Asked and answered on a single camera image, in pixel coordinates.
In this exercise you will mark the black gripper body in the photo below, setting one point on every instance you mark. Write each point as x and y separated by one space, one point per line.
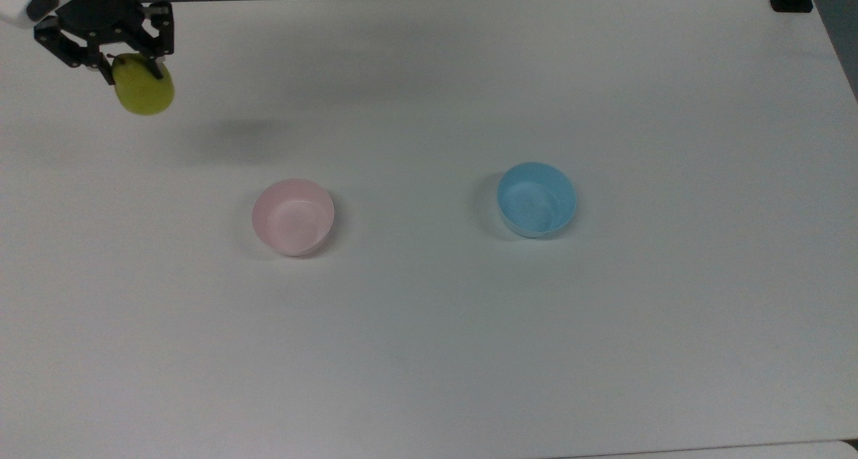
100 13

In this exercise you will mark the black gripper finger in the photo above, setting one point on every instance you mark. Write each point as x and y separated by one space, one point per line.
161 30
74 51

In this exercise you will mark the green pear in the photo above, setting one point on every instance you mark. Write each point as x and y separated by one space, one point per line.
144 94

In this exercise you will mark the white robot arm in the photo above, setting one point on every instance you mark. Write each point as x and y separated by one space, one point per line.
17 3

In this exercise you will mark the pink plastic bowl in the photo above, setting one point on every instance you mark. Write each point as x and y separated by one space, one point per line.
293 218

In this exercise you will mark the blue plastic bowl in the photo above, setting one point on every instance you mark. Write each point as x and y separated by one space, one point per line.
536 201

